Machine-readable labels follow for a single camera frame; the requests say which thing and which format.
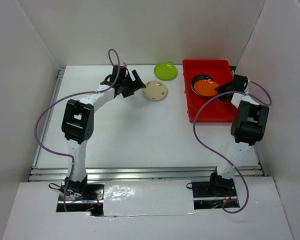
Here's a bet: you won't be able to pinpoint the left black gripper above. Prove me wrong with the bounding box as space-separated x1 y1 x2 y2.
120 69 146 98

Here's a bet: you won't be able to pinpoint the orange plate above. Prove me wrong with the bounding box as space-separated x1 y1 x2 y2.
192 79 219 97

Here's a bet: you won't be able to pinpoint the black plate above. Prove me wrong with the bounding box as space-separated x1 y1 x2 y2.
191 75 215 93

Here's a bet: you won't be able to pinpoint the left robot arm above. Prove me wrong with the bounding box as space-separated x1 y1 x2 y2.
61 65 146 200

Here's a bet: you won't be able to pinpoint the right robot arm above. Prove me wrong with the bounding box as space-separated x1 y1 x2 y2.
207 74 270 196

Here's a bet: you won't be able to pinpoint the cream plate with motifs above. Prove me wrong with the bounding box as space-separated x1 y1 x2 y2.
142 80 168 101

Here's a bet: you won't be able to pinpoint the lime green plate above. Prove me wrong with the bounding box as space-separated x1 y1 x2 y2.
153 62 178 81

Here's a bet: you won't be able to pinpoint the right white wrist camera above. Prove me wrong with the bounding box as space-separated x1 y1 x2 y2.
245 80 252 93

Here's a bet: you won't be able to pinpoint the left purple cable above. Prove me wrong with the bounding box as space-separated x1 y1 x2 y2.
34 48 122 213

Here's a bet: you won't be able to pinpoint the small black cable loop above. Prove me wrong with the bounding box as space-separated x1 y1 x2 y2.
48 182 63 193

